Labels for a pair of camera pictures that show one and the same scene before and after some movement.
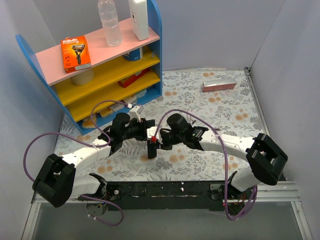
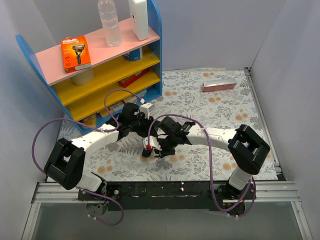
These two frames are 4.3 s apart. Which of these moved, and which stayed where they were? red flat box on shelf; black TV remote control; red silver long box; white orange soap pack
Moved: black TV remote control
Stayed: white orange soap pack; red flat box on shelf; red silver long box
